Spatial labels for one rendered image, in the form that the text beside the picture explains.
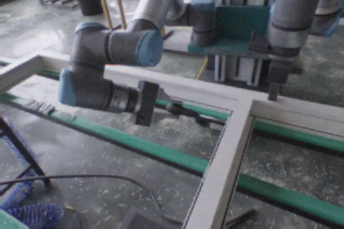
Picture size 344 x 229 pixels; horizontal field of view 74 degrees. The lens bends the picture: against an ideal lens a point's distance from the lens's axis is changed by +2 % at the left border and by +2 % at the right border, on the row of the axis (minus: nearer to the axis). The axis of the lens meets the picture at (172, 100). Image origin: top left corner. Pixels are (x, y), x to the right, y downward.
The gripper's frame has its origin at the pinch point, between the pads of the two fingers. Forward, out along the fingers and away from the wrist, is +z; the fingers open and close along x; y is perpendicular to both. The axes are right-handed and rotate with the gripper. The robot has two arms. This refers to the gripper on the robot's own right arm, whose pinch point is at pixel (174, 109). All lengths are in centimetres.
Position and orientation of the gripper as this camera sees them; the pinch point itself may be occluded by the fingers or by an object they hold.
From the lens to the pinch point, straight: 73.5
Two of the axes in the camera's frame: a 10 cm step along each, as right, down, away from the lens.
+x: 2.3, -9.7, -0.2
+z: 8.5, 1.9, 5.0
